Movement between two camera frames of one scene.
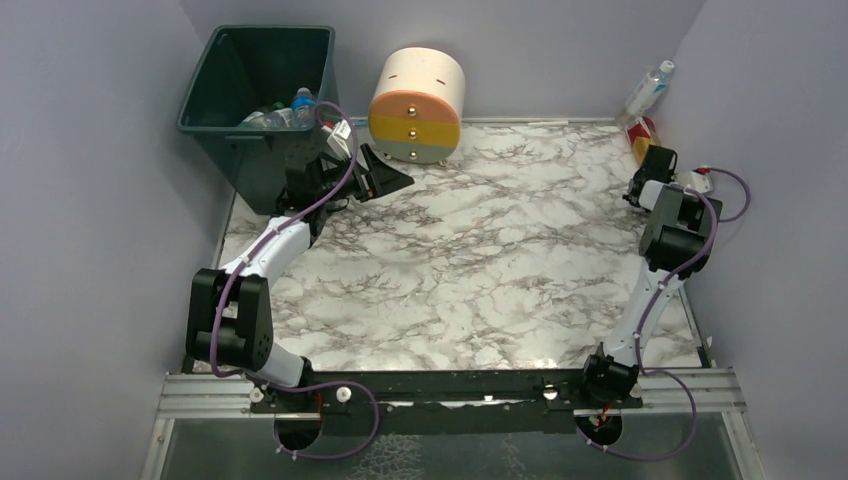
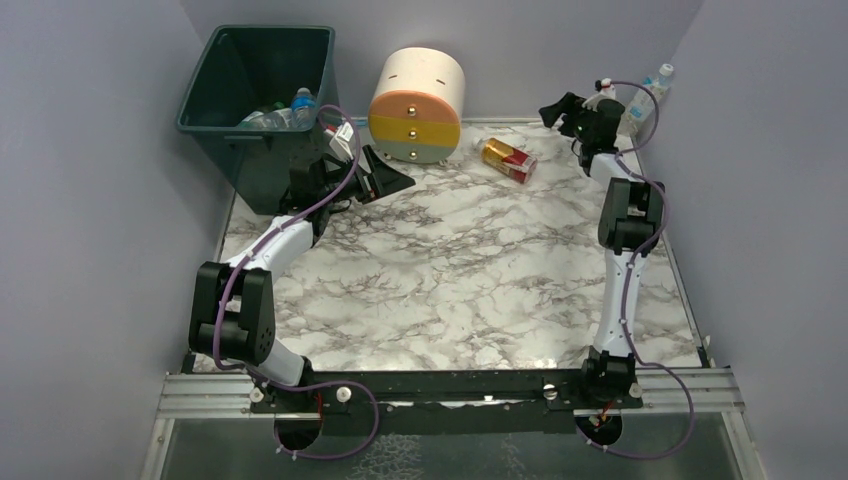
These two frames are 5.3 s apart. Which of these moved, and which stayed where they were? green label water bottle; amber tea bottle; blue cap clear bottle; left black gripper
Moved: amber tea bottle
Stayed: blue cap clear bottle; left black gripper; green label water bottle
